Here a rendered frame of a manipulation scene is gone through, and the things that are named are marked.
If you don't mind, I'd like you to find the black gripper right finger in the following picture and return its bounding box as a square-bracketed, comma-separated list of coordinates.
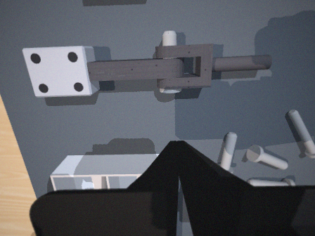
[177, 140, 315, 236]

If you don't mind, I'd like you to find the white mounting block with four holes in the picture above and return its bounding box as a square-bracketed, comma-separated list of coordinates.
[22, 46, 100, 98]

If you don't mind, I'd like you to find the grey flat bar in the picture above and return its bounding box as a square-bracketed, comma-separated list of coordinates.
[87, 58, 184, 81]

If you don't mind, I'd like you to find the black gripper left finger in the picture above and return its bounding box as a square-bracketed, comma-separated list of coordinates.
[30, 140, 179, 236]

